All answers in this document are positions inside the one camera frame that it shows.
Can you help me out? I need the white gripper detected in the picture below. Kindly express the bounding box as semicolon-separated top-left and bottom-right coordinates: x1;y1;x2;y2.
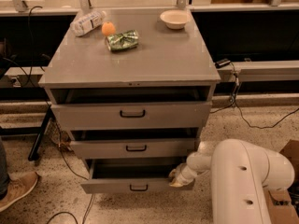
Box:
168;163;197;188

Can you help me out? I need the grey bottom drawer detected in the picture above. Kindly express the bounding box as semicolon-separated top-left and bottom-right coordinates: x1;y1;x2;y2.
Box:
81;157;194;194

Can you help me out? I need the grey drawer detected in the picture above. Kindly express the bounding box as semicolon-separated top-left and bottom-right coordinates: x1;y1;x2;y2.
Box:
51;102;211;131
70;138;198;159
81;157;194;194

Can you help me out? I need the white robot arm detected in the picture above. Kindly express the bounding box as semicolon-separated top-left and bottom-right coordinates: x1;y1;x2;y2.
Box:
169;139;295;224

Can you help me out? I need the grey middle drawer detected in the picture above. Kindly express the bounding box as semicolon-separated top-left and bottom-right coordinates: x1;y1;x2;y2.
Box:
70;138;198;159

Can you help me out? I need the grey drawer cabinet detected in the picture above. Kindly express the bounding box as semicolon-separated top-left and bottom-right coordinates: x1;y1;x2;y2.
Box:
38;7;221;173

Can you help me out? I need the grey top drawer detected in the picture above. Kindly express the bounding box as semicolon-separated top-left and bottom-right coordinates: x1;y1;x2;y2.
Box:
51;102;211;131

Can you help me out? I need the brown cardboard box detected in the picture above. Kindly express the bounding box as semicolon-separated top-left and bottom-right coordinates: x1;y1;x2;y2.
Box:
264;140;299;224

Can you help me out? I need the small black device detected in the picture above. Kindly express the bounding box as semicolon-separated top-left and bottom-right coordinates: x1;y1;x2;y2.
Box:
215;59;231;69

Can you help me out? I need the black table leg left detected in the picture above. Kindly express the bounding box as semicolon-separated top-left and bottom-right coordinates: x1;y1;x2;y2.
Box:
0;107;53;161

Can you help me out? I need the crushed green can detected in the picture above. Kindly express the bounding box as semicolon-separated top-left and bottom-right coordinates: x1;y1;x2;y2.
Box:
107;30;139;51

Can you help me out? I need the tan shoe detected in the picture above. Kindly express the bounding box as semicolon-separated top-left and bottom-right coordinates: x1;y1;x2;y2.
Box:
0;172;38;212

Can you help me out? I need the orange fruit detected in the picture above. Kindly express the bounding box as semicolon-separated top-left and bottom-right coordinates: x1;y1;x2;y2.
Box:
101;21;116;36

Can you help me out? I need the blue jeans leg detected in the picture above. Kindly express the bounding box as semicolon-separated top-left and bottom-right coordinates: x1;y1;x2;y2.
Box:
0;137;10;200

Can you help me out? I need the clear plastic water bottle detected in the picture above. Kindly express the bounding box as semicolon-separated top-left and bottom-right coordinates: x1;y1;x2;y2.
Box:
70;10;107;36

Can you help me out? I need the black cable right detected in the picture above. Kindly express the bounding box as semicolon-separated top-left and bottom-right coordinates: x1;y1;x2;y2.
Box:
210;63;299;131

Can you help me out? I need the black floor cable left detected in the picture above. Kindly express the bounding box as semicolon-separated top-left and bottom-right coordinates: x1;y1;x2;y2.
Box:
46;119;96;224

